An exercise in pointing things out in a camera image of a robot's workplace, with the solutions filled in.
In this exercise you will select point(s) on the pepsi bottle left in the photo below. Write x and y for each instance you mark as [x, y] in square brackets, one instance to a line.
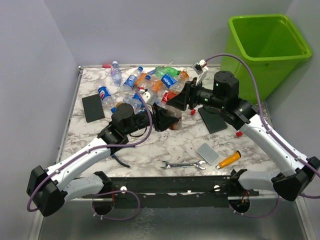
[107, 100]

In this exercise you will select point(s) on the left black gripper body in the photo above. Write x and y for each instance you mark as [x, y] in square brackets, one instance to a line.
[155, 114]

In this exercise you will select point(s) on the red label bottle by bin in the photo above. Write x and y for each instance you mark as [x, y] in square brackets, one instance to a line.
[239, 134]

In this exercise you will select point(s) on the loose red bottle cap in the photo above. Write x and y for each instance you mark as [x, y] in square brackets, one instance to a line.
[193, 111]

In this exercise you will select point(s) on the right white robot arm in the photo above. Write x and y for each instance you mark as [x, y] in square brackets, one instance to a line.
[296, 170]

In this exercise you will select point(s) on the blue label bottle back right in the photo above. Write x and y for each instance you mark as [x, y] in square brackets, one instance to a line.
[172, 84]

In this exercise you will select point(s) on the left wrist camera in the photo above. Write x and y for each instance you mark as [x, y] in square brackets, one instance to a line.
[149, 96]

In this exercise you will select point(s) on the orange label bottle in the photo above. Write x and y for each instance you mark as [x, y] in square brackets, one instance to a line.
[150, 82]
[183, 77]

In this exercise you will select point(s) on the grey rectangular sharpening stone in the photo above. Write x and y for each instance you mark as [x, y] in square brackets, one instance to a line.
[208, 153]

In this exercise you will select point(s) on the green plastic bin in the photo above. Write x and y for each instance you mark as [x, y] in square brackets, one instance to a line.
[271, 45]

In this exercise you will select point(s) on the left black foam pad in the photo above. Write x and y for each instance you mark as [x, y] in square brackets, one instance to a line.
[92, 107]

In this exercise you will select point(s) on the black foam pad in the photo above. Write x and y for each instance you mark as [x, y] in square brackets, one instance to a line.
[92, 107]
[212, 119]

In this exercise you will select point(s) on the orange label bottle centre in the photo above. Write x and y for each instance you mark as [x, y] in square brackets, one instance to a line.
[150, 82]

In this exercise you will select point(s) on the pepsi bottle centre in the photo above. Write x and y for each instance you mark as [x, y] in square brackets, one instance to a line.
[134, 101]

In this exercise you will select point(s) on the green sprite bottle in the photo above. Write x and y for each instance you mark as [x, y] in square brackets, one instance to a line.
[160, 71]

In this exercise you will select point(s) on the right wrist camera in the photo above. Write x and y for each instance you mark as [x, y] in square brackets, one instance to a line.
[201, 70]

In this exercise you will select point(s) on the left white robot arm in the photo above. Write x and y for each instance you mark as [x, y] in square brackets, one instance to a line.
[49, 188]

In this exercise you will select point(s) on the silver open-end wrench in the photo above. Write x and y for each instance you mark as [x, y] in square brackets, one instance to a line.
[197, 165]

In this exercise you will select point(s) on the orange label bottle back right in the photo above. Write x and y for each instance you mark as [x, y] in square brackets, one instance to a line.
[183, 77]

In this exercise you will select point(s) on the blue label bottle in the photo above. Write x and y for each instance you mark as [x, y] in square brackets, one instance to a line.
[172, 84]
[129, 83]

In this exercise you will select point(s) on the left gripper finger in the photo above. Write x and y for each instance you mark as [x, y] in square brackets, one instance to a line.
[166, 110]
[167, 121]

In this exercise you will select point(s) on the black base frame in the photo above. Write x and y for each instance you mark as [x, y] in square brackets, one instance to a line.
[174, 192]

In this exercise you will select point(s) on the small clear bottle back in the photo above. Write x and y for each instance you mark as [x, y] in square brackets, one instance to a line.
[116, 73]

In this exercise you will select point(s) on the red label cola bottle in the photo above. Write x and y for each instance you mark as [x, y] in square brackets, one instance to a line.
[177, 114]

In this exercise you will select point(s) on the pepsi bottle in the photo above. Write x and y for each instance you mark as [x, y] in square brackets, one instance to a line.
[134, 101]
[107, 100]

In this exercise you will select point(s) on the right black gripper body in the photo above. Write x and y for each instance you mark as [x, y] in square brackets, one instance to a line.
[200, 95]

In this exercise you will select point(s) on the blue label bottle back left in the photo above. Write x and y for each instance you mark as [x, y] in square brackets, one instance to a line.
[129, 83]

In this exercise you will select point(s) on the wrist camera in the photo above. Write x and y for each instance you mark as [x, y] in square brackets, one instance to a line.
[149, 96]
[201, 70]

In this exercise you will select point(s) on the right black foam pad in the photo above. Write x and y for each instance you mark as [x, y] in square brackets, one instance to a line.
[212, 119]

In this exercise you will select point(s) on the blue handled pliers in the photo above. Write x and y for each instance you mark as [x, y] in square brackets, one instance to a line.
[120, 162]

